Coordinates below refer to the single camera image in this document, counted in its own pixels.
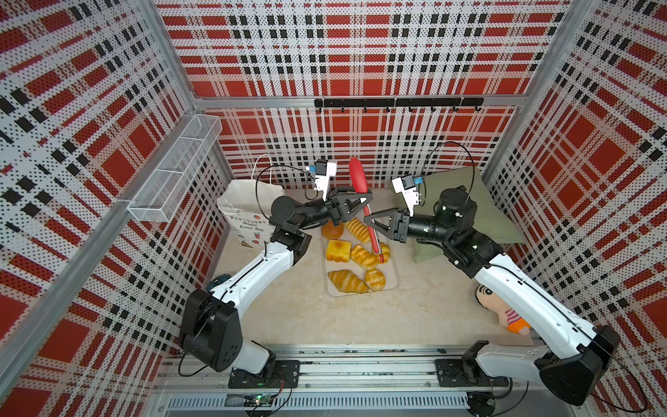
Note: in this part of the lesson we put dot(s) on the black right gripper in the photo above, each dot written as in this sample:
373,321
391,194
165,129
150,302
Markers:
401,234

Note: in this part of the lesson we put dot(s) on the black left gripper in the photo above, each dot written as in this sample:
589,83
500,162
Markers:
339,206

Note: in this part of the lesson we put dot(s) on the long ridged yellow bread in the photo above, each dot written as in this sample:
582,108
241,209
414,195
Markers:
358,230

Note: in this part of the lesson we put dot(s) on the red silicone metal tongs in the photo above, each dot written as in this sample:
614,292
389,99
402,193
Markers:
360,184

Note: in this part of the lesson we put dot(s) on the small shell-shaped yellow bread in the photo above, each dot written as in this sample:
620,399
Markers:
385,254

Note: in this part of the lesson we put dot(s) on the beige plastic tray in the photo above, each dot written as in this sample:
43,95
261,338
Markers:
388,269

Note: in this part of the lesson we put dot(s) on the white paper gift bag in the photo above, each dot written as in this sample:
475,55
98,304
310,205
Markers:
246,204

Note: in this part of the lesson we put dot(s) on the green cushion pillow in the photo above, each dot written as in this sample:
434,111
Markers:
488,220

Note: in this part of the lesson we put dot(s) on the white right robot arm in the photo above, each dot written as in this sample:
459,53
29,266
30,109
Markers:
575,354

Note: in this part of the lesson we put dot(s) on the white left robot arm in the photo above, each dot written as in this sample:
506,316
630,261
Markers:
211,323

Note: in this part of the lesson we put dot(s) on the twisted braided yellow bread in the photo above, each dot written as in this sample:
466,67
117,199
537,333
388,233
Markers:
363,258

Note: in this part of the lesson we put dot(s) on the yellow square toast bread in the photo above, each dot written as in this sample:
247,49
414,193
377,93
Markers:
338,251

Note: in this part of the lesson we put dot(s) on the round scored bread roll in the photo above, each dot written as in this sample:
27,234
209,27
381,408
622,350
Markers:
375,280

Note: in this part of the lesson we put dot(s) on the striped croissant bread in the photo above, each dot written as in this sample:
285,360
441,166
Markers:
345,281

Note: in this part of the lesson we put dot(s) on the round brown bun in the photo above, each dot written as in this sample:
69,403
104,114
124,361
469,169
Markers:
332,231

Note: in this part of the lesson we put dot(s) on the small plush doll toy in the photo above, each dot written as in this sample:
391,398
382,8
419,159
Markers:
507,316

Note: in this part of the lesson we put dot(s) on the green circuit board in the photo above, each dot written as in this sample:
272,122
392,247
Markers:
257,400

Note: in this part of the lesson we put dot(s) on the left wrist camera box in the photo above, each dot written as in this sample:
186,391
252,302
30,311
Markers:
323,171

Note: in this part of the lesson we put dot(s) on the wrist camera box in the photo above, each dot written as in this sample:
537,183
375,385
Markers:
323,171
409,187

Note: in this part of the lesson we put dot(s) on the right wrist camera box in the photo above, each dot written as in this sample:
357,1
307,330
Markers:
409,187

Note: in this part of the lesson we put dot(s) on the black wall hook rail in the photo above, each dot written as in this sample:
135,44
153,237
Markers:
401,102

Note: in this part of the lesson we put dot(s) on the white wire mesh basket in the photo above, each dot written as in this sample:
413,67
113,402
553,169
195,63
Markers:
161,195

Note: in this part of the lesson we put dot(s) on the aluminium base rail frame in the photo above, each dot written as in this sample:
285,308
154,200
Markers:
338,380

